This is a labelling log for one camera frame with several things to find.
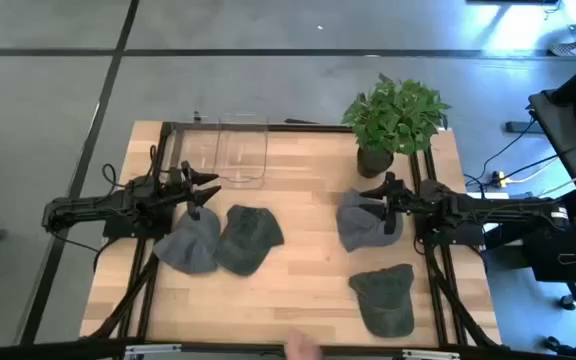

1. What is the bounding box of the green potted plant, black pot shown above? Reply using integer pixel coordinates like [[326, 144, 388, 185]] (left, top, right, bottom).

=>
[[341, 73, 452, 180]]

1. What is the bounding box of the grey bucket hat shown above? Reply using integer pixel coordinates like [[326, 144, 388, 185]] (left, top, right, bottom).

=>
[[152, 205, 222, 275], [336, 189, 404, 253]]

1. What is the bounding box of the black desk foot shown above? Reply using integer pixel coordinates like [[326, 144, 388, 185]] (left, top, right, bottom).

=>
[[505, 120, 544, 134]]

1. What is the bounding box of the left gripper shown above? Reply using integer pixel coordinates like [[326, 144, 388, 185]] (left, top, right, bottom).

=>
[[165, 159, 223, 221]]

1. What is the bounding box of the silver metal bracket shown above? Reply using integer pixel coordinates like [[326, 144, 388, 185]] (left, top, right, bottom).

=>
[[400, 348, 462, 360], [123, 343, 183, 360]]

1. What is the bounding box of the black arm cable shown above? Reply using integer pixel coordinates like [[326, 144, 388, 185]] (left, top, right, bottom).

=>
[[47, 162, 119, 274]]

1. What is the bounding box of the dark green cap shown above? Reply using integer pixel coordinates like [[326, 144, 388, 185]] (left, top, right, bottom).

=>
[[212, 203, 285, 277], [347, 263, 416, 339]]

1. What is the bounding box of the black aluminium frame rail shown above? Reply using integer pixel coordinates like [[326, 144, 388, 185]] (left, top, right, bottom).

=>
[[407, 149, 507, 350], [0, 338, 576, 360], [87, 124, 177, 341], [160, 121, 354, 134]]

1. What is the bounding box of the clear plastic bin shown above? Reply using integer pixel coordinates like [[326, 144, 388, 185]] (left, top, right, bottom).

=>
[[215, 117, 270, 189]]

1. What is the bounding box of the black desk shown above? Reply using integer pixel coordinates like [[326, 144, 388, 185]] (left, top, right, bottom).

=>
[[527, 49, 576, 281]]

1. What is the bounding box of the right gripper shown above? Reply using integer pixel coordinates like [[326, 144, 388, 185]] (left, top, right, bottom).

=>
[[359, 171, 412, 236]]

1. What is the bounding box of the person's hand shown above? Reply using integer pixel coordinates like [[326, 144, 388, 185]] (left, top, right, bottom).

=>
[[284, 328, 323, 360]]

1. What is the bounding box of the black chair seat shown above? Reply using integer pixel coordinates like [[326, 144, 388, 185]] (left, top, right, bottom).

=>
[[520, 219, 576, 284]]

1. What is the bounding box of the person's shoe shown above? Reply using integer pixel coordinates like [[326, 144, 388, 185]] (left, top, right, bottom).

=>
[[547, 41, 576, 58]]

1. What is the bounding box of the black floor cable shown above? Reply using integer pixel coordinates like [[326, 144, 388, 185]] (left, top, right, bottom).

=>
[[464, 115, 539, 189]]

